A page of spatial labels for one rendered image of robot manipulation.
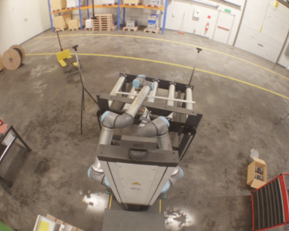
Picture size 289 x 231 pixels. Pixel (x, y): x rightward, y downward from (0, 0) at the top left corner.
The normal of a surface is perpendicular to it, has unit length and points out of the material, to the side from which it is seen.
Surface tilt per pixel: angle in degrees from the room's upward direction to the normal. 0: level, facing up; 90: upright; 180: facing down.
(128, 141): 61
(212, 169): 0
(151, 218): 0
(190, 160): 0
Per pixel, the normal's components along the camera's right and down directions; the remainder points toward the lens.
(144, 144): -0.02, 0.30
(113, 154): 0.07, -0.69
